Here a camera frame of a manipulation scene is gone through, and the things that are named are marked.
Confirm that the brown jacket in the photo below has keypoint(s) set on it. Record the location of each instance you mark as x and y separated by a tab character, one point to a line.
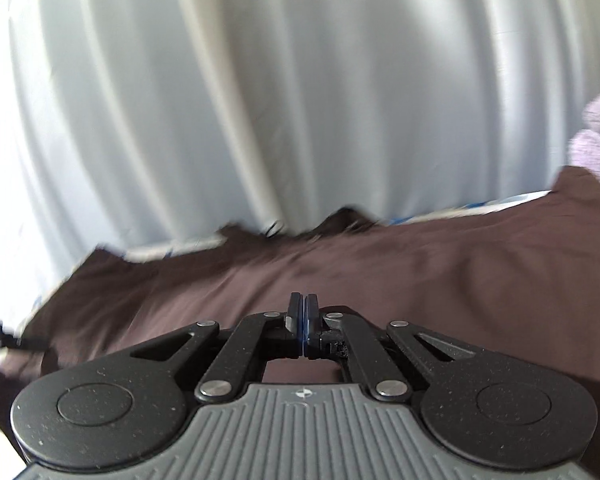
430	270

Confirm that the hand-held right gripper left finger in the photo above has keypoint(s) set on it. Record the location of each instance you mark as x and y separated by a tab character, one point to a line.
296	320

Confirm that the blue floral bedsheet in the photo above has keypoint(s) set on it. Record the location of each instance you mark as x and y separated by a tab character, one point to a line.
480	207

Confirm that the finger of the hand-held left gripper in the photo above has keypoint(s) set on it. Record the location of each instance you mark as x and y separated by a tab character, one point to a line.
27	344

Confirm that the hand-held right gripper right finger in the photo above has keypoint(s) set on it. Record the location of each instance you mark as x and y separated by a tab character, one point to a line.
312	325

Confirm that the white curtain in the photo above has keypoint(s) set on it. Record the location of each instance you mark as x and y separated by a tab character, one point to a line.
280	85

